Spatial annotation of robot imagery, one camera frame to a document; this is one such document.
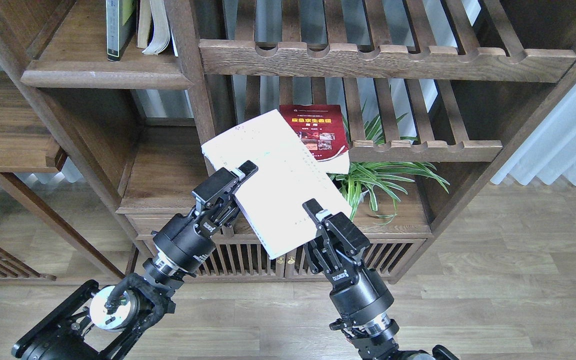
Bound upright cream books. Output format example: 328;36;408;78
136;0;173;55

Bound dark wooden side table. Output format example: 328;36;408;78
0;71;134;284

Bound green spider plant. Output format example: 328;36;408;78
328;102;451;226

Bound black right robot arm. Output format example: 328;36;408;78
302;199;456;360

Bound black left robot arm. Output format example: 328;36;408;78
11;161;258;360

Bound white paperback book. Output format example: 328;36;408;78
201;110;352;259

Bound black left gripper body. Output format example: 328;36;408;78
153;168;243;276

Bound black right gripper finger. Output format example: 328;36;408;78
302;198;331;226

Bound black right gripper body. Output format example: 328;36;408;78
306;212;394;326

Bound white pleated curtain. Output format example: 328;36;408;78
491;84;576;186

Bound black yellow-green book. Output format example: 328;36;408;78
105;0;137;62

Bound red paperback book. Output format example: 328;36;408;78
279;104;350;174

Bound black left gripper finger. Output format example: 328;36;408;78
233;161;259;182

